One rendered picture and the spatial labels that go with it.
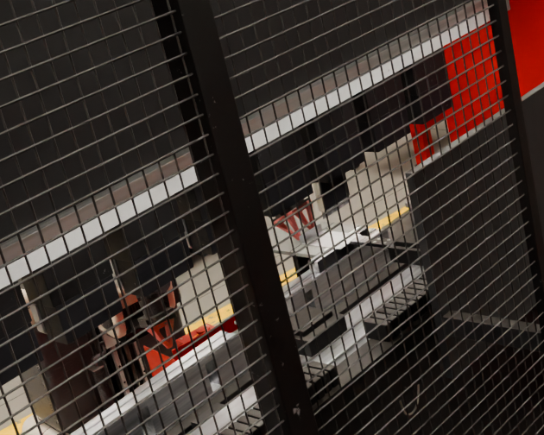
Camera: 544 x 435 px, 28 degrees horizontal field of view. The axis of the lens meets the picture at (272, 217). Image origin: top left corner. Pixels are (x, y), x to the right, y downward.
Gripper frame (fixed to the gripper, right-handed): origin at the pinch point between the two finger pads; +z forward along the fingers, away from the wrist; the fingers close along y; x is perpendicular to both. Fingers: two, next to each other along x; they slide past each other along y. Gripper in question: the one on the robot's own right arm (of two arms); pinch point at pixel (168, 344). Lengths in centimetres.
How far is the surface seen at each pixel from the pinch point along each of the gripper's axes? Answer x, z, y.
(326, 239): 35, -12, 34
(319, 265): 25.7, -8.2, 41.2
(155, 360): -4.8, 2.1, -0.6
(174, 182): -11, -42, 60
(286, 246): 28.3, -13.4, 26.5
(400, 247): 36, -7, 59
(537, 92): 59, -30, 94
